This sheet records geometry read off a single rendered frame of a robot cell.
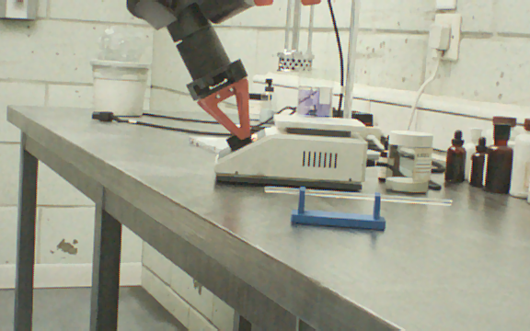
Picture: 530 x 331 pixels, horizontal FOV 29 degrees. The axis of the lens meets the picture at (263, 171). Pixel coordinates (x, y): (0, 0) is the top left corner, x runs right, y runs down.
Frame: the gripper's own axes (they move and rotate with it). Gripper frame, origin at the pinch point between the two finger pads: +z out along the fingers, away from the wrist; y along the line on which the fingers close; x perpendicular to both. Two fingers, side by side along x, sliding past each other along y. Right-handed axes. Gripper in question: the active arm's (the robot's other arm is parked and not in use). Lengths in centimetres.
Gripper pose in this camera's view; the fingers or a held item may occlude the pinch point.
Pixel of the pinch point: (242, 132)
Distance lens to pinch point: 138.7
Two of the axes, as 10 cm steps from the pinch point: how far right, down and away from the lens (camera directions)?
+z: 4.4, 8.9, 1.2
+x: -8.7, 4.6, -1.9
